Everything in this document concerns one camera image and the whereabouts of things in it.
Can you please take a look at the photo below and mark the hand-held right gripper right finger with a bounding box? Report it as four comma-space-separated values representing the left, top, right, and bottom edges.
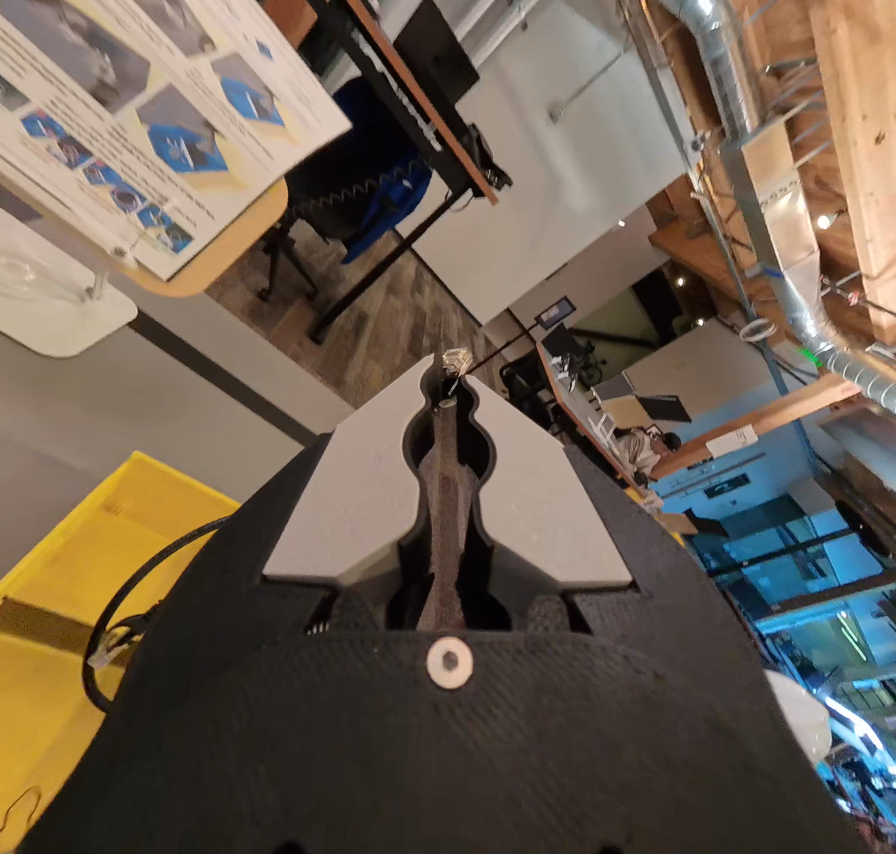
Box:
458, 374, 636, 628

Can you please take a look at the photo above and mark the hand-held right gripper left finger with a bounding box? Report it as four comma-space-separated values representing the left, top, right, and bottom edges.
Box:
263, 354, 436, 628

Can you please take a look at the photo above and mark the black ethernet cable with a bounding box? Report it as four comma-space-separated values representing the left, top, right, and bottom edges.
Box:
83, 348, 477, 715

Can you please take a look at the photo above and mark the yellow plastic bin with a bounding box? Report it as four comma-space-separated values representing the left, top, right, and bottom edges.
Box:
0, 451, 242, 844

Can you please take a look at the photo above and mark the black and blue bag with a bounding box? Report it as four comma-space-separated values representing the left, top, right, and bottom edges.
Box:
283, 77, 434, 267

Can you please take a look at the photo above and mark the clear acrylic stand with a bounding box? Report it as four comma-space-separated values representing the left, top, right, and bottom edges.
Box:
0, 199, 176, 305

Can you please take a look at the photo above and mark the black monitor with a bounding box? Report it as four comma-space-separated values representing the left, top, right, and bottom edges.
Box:
392, 0, 482, 103

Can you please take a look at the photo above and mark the printed instruction sheet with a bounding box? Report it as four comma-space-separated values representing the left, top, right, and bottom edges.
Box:
0, 0, 353, 282

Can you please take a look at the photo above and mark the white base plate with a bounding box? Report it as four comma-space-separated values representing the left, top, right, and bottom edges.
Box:
0, 208, 139, 359

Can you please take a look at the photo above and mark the silver air duct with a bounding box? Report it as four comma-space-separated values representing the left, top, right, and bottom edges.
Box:
640, 0, 896, 414

